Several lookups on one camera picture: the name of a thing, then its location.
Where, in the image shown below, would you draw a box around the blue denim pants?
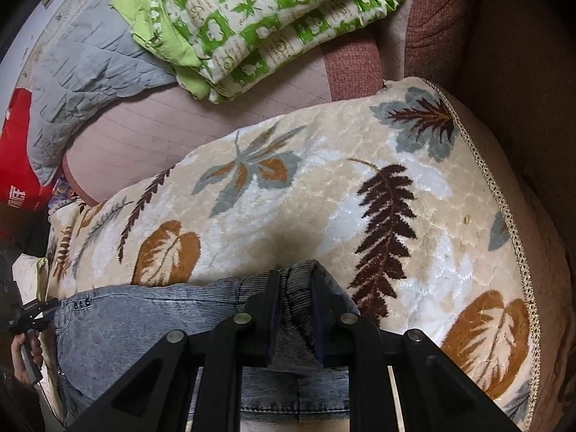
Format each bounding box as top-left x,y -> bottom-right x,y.
53,258 -> 361,432

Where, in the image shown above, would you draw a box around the person's left hand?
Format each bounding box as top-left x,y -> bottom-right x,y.
11,335 -> 44,383

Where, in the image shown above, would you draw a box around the pink brown sofa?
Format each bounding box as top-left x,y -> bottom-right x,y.
60,0 -> 576,432

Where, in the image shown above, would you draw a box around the grey quilted cover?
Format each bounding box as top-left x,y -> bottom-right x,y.
27,6 -> 178,187

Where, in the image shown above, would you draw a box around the leaf print plush blanket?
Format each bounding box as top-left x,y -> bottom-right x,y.
45,76 -> 541,424

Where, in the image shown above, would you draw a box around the colourful packets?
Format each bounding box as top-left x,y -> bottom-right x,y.
49,176 -> 84,210

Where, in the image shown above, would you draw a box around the white printed cloth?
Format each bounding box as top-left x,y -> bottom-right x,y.
13,254 -> 51,303

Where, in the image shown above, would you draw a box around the green patterned quilt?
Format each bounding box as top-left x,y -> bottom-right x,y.
110,0 -> 426,104

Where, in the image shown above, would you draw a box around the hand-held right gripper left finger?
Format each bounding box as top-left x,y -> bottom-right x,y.
67,269 -> 282,432

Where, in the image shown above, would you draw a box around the red shopping bag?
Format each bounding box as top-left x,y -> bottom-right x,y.
0,87 -> 55,213

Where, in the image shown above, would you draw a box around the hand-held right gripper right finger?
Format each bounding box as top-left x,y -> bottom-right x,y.
310,258 -> 523,432

